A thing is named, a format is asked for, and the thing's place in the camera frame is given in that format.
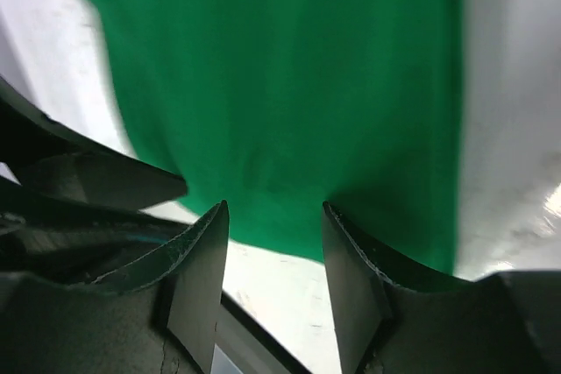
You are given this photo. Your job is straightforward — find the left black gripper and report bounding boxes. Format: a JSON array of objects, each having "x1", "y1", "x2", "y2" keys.
[{"x1": 1, "y1": 81, "x2": 188, "y2": 281}]

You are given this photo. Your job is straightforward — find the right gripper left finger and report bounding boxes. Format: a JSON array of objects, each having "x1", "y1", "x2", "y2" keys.
[{"x1": 1, "y1": 202, "x2": 230, "y2": 373}]

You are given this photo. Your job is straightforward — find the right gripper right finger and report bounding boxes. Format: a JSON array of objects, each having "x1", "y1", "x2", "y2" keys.
[{"x1": 322, "y1": 204, "x2": 560, "y2": 373}]

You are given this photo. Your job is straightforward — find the green t shirt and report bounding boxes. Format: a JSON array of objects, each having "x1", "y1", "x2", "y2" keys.
[{"x1": 89, "y1": 0, "x2": 463, "y2": 273}]

